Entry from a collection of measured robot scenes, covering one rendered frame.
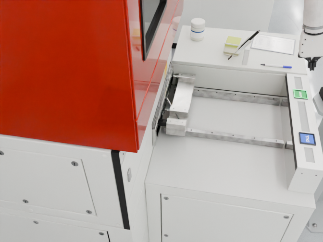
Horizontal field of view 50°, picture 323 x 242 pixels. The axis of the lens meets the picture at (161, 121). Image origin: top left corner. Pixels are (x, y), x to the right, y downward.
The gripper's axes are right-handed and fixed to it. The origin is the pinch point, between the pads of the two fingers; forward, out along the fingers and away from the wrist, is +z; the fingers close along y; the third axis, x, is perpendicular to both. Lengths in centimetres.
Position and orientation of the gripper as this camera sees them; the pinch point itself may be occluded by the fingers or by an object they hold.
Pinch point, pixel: (311, 64)
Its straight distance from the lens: 148.7
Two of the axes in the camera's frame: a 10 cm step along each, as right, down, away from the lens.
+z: 2.1, 7.3, 6.5
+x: 1.9, -6.9, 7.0
